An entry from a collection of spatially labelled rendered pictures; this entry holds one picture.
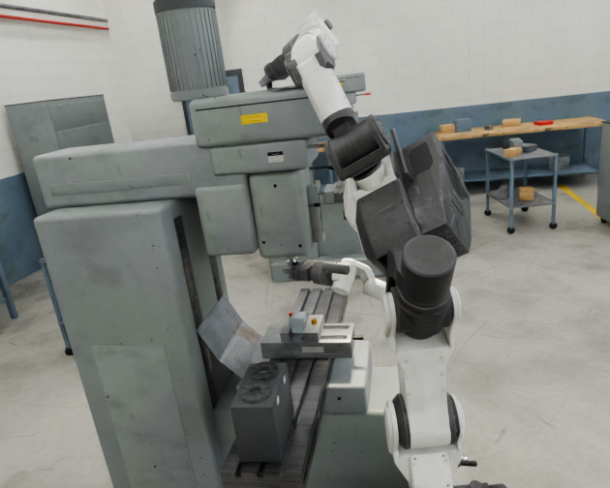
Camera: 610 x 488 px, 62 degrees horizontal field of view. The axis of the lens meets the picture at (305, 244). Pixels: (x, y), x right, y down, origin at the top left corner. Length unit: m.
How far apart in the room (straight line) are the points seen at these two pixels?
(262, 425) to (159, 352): 0.66
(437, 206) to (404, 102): 7.03
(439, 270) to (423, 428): 0.49
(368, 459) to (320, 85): 1.42
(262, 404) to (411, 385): 0.40
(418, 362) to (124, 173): 1.20
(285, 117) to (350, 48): 6.65
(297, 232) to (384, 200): 0.52
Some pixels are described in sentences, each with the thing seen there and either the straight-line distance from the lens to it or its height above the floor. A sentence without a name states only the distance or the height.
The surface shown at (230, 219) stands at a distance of 1.79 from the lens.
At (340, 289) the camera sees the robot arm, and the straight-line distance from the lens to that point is 1.74.
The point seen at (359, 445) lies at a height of 0.55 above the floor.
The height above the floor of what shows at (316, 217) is 1.44.
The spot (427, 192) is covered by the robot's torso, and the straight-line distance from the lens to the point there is 1.30.
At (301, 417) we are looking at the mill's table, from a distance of 1.68.
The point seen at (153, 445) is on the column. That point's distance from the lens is 2.27.
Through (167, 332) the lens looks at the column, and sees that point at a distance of 1.93.
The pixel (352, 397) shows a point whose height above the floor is 0.78.
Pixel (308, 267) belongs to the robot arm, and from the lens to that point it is 1.84.
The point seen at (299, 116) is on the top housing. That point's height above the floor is 1.80.
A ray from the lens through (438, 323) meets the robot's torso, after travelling 1.22.
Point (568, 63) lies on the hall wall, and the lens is 8.58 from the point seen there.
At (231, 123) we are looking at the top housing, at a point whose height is 1.80.
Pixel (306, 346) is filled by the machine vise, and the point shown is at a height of 0.96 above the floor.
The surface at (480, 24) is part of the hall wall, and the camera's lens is 8.33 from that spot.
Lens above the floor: 1.92
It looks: 18 degrees down
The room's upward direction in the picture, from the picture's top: 7 degrees counter-clockwise
